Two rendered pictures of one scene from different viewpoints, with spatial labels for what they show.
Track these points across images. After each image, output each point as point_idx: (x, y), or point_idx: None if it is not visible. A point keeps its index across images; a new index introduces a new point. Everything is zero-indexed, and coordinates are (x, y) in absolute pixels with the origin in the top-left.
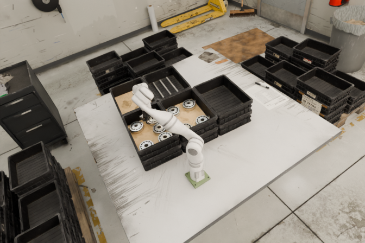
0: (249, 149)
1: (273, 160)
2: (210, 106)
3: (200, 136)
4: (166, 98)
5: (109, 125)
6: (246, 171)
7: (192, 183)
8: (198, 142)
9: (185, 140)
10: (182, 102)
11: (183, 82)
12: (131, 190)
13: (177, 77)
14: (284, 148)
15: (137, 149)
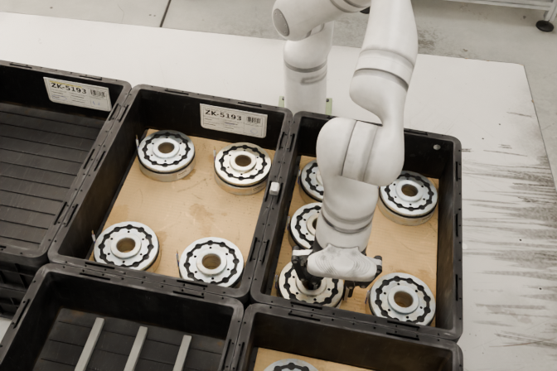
0: None
1: (117, 46)
2: (109, 124)
3: None
4: (201, 283)
5: None
6: (191, 65)
7: (330, 107)
8: None
9: (272, 148)
10: None
11: (16, 354)
12: (495, 201)
13: None
14: (62, 48)
15: (456, 146)
